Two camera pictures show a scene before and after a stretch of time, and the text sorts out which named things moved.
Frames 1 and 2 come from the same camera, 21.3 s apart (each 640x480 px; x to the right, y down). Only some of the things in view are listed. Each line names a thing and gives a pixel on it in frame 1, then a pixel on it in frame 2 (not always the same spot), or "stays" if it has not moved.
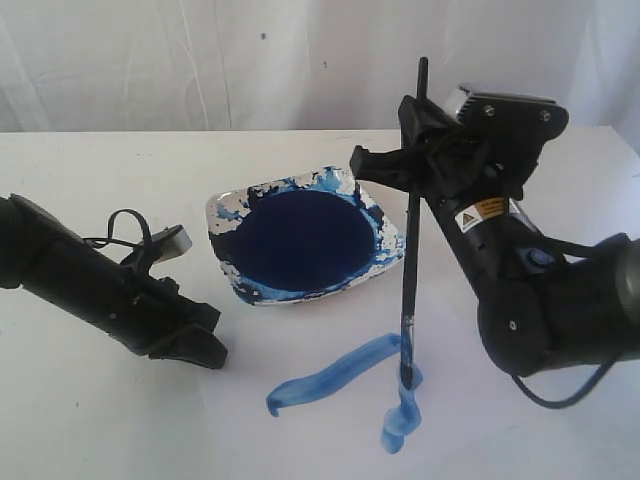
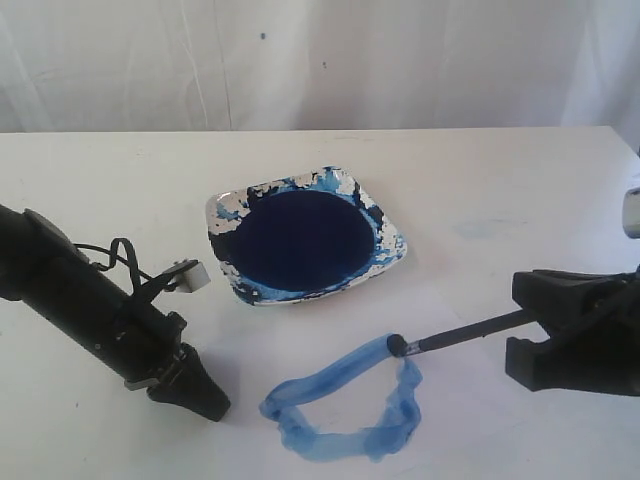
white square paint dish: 301,235 stays
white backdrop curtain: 91,66 stays
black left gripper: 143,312 -> 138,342
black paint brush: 412,251 -> 400,347
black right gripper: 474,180 -> 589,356
